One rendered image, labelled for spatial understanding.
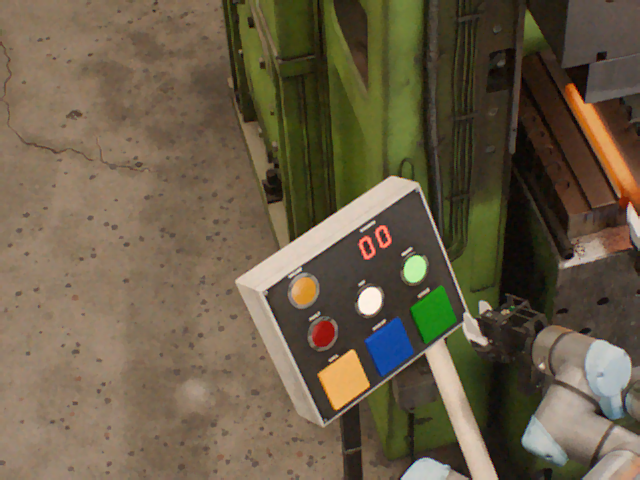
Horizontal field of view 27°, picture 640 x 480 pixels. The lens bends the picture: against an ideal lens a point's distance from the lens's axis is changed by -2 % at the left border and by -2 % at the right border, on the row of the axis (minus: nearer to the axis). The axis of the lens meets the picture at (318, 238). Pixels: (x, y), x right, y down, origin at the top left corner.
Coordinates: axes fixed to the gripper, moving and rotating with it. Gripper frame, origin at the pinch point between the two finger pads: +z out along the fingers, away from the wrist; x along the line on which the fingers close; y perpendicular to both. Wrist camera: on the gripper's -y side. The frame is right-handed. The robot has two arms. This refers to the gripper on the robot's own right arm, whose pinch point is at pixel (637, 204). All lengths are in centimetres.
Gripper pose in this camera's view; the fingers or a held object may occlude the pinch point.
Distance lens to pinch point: 249.1
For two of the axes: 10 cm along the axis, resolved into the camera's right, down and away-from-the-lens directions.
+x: 9.7, -2.3, 1.2
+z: -2.5, -7.3, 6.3
